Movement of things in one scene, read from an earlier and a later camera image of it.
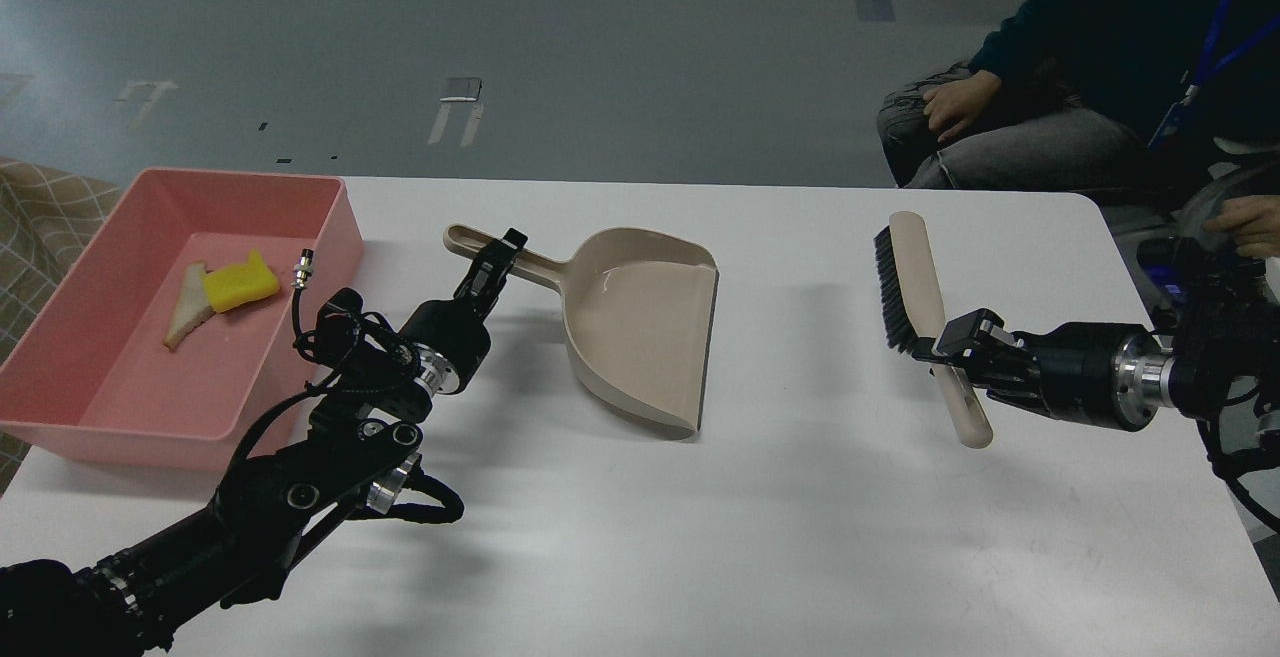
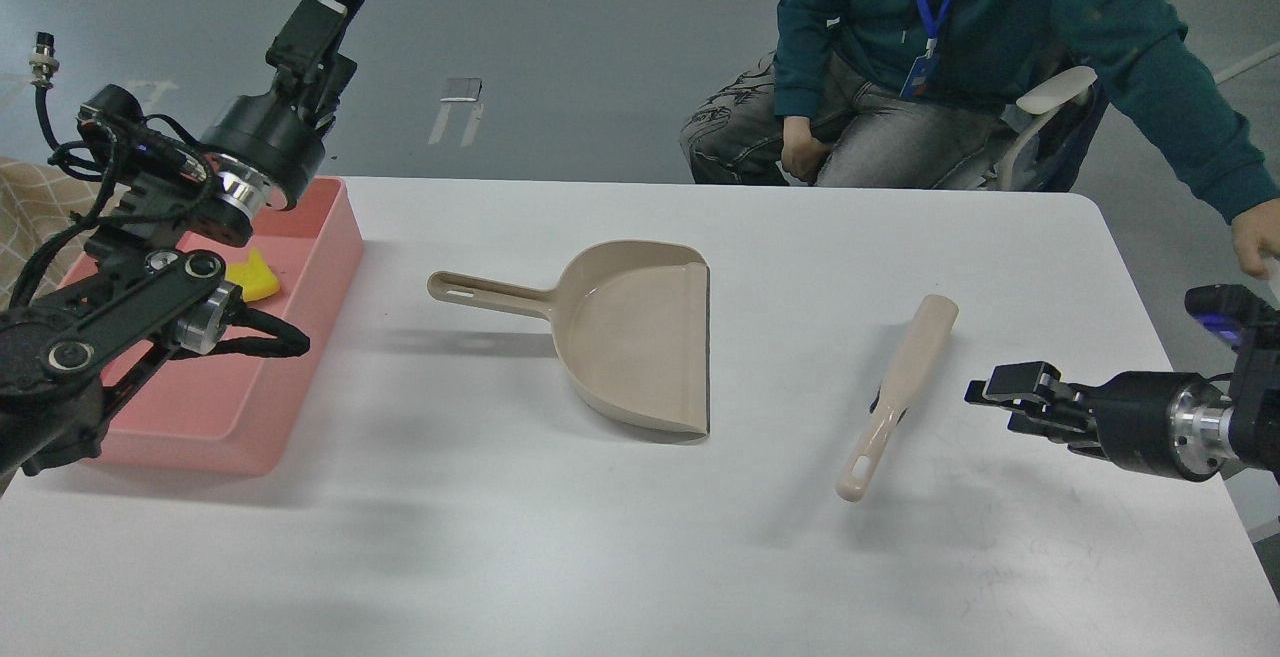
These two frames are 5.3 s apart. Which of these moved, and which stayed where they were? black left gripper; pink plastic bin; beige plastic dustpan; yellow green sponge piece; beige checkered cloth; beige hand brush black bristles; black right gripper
Moved: beige plastic dustpan; black left gripper; beige hand brush black bristles; black right gripper
Stayed: beige checkered cloth; yellow green sponge piece; pink plastic bin
